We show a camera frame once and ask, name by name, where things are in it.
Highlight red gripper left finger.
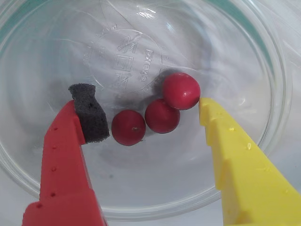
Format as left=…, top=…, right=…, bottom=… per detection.
left=21, top=84, right=111, bottom=226

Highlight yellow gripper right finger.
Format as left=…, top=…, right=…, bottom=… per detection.
left=198, top=97, right=301, bottom=226

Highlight red round pill ball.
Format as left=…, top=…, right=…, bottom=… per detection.
left=162, top=72, right=201, bottom=111
left=111, top=109, right=146, bottom=146
left=144, top=98, right=181, bottom=134

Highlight white table cloth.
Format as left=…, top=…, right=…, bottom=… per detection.
left=0, top=0, right=301, bottom=226

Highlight clear glass bowl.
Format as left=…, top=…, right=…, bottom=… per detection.
left=0, top=0, right=293, bottom=222

